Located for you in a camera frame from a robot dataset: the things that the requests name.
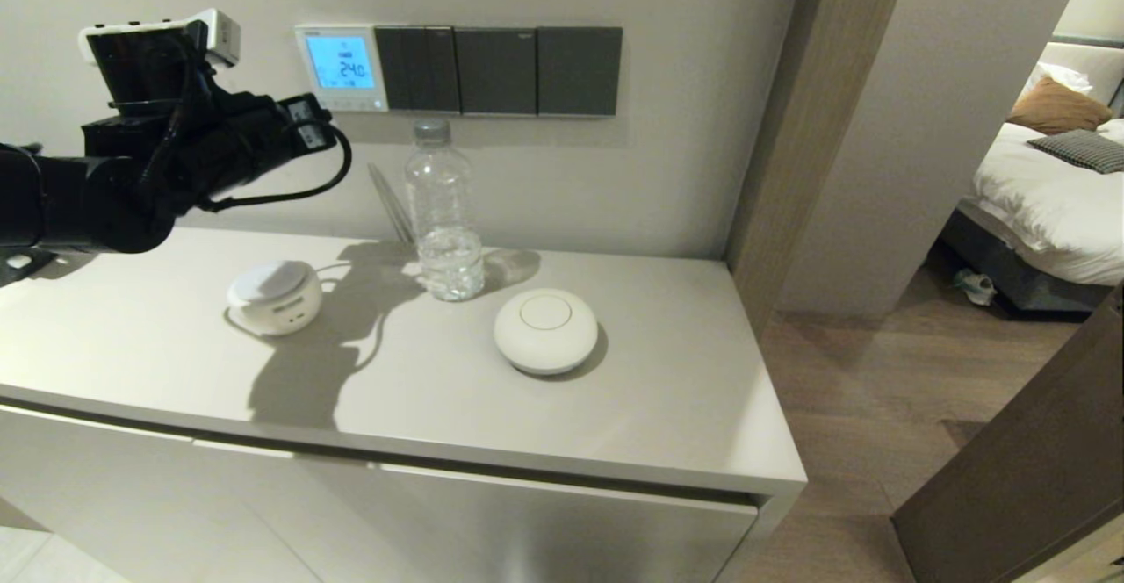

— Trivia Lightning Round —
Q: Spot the black device with white label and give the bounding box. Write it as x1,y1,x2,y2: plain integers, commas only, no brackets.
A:
0,249,54,288

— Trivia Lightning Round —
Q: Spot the brown pillow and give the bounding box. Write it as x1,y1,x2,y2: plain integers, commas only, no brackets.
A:
1005,79,1114,139

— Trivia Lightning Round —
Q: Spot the brown wooden door frame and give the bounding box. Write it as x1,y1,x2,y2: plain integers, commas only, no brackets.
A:
722,0,914,338

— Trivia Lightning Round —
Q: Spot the white wall thermostat panel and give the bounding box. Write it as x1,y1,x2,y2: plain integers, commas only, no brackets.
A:
294,24,389,114

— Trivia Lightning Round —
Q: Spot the clear plastic water bottle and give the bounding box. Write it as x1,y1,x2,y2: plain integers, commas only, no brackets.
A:
404,118,486,301

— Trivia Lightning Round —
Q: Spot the dark bed base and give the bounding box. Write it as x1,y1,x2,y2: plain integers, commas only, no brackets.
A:
938,210,1112,316

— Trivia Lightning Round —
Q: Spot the bed with white duvet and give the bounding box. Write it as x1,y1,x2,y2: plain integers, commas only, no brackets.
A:
957,120,1124,290

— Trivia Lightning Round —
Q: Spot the grey cabinet door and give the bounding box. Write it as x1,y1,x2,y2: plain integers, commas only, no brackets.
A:
193,439,760,583
0,403,324,583

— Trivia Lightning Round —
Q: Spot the light shoe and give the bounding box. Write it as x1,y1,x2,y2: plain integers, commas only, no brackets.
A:
955,269,998,307

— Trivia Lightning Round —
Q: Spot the dark grey triple wall switch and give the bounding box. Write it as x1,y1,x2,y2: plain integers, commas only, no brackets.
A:
375,26,461,115

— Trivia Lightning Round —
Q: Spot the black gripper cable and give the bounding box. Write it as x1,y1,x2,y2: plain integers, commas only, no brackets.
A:
198,125,353,213

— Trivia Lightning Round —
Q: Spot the beige padded headboard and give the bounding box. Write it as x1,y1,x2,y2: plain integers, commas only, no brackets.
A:
1036,36,1124,120

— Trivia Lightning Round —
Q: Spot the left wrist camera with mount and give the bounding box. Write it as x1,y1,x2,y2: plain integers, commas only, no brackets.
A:
79,9,241,110

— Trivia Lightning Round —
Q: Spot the black white checked pillow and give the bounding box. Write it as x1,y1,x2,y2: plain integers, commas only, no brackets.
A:
1026,132,1124,177

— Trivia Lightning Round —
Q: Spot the dark grey single wall switch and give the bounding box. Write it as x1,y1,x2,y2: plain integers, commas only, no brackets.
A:
537,26,623,119
453,27,538,117

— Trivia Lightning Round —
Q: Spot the white round device grey lid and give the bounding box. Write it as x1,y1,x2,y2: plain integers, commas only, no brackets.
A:
227,260,322,336

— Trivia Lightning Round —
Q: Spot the white round puck device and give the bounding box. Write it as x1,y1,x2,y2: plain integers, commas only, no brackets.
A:
493,288,600,377

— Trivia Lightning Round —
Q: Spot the dark brown wooden door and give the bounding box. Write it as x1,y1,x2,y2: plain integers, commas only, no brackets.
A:
891,283,1124,583

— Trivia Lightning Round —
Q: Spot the grey cabinet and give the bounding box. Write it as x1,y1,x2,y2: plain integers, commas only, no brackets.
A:
0,225,808,583

